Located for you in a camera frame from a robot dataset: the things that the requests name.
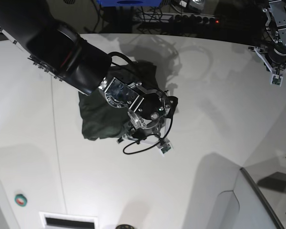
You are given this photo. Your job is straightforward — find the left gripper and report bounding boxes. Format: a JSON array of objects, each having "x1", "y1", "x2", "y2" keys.
[{"x1": 248, "y1": 44, "x2": 286, "y2": 86}]

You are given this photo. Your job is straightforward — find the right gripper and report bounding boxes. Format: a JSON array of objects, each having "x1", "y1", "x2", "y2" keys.
[{"x1": 116, "y1": 118, "x2": 174, "y2": 156}]

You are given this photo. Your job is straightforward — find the dark green t-shirt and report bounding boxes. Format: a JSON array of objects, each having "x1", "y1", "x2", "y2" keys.
[{"x1": 79, "y1": 61, "x2": 171, "y2": 141}]

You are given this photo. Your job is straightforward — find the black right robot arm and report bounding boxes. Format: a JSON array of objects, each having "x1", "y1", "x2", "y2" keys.
[{"x1": 0, "y1": 0, "x2": 178, "y2": 154}]

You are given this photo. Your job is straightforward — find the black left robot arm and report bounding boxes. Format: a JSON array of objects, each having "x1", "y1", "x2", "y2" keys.
[{"x1": 248, "y1": 0, "x2": 286, "y2": 86}]

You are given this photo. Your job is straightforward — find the black round knob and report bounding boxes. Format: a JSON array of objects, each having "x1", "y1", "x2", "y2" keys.
[{"x1": 115, "y1": 224, "x2": 135, "y2": 229}]

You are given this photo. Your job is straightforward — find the white power strip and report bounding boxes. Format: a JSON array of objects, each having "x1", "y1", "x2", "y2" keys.
[{"x1": 133, "y1": 11, "x2": 220, "y2": 25}]

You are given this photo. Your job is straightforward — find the green red emergency button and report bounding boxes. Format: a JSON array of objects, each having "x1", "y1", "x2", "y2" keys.
[{"x1": 14, "y1": 194, "x2": 28, "y2": 207}]

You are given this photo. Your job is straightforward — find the grey monitor frame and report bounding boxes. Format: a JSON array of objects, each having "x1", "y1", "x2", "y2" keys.
[{"x1": 240, "y1": 168, "x2": 284, "y2": 229}]

